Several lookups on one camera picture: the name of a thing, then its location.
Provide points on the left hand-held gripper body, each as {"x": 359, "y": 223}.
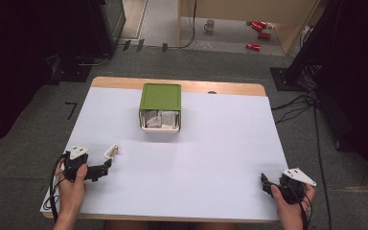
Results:
{"x": 76, "y": 159}

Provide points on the grey mug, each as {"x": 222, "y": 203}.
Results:
{"x": 209, "y": 25}

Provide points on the green drawer box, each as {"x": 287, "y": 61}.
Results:
{"x": 160, "y": 96}

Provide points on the white paper sheet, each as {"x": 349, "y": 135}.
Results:
{"x": 188, "y": 172}

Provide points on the black tape strip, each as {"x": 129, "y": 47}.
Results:
{"x": 164, "y": 47}

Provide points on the grey sachet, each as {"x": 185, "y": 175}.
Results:
{"x": 168, "y": 119}
{"x": 151, "y": 120}

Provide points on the wooden table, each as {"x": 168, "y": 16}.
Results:
{"x": 172, "y": 85}

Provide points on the dark cabinet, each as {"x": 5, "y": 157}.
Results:
{"x": 113, "y": 22}

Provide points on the white drawer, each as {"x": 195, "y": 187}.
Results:
{"x": 159, "y": 129}

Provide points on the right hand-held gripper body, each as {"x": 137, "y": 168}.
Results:
{"x": 295, "y": 183}

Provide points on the black curtain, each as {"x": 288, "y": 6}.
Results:
{"x": 19, "y": 64}
{"x": 357, "y": 80}

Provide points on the red can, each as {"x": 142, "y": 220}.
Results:
{"x": 264, "y": 35}
{"x": 257, "y": 26}
{"x": 253, "y": 46}

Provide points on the person's right hand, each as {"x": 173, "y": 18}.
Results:
{"x": 289, "y": 207}

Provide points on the person's left hand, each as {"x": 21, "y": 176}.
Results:
{"x": 72, "y": 191}

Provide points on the small white sachet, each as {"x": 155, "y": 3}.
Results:
{"x": 111, "y": 151}

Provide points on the black metal stand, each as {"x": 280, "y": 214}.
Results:
{"x": 310, "y": 48}

